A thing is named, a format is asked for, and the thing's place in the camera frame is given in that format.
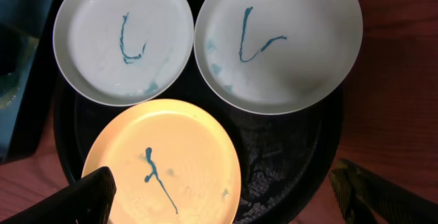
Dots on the yellow plate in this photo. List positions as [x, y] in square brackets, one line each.
[172, 162]

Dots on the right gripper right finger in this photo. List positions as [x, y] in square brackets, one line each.
[361, 194]

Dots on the black rectangular water tray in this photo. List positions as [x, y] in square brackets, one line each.
[28, 74]

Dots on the pale green plate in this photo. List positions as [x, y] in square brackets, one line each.
[122, 52]
[276, 56]

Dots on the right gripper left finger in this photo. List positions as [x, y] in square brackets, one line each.
[87, 201]

